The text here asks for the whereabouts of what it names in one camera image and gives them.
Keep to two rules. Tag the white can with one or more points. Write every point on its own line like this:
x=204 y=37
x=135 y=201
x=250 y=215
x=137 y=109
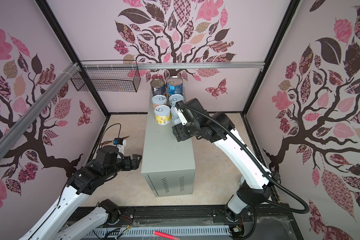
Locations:
x=174 y=116

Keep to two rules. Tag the patterned can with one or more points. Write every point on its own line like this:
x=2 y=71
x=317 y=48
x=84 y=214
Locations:
x=173 y=99

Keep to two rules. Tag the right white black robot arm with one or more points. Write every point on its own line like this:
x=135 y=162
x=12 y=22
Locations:
x=257 y=183

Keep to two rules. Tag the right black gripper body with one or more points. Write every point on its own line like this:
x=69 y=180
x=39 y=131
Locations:
x=185 y=132

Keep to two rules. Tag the horizontal aluminium bar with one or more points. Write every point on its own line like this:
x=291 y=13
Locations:
x=175 y=66

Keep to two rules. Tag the copper table knife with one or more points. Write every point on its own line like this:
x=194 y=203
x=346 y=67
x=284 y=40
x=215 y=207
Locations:
x=124 y=137

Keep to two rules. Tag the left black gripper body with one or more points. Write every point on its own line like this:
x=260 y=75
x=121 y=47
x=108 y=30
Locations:
x=126 y=164

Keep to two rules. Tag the yellow label tin can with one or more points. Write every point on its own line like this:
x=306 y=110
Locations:
x=162 y=114

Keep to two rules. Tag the dark label tin can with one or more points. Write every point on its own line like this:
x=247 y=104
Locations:
x=158 y=87

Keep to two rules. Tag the grey metal cabinet counter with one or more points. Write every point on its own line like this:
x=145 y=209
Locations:
x=168 y=166

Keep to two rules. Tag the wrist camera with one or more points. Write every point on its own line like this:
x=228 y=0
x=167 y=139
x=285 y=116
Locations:
x=192 y=112
x=111 y=154

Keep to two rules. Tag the pink marker pen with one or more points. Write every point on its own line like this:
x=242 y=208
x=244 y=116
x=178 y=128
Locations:
x=166 y=236

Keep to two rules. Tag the blue label tin can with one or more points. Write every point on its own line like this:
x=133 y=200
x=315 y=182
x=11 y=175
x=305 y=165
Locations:
x=174 y=85

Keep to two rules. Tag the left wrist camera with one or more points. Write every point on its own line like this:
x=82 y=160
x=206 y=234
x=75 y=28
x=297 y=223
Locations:
x=111 y=154

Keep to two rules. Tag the white slotted cable duct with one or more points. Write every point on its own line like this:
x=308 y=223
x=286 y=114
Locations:
x=147 y=233

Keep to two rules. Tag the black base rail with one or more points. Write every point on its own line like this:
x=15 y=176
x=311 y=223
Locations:
x=265 y=222

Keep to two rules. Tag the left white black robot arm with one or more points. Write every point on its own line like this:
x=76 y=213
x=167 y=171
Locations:
x=77 y=189

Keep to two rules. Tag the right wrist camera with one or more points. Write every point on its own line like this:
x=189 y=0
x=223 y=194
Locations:
x=192 y=112

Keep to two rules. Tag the orange label can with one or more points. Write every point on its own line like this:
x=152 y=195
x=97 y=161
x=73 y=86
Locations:
x=159 y=100

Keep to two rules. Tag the diagonal aluminium bar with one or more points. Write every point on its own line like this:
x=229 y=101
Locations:
x=19 y=128

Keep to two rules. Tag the black wire basket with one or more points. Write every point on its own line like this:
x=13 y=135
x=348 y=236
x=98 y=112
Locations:
x=107 y=77

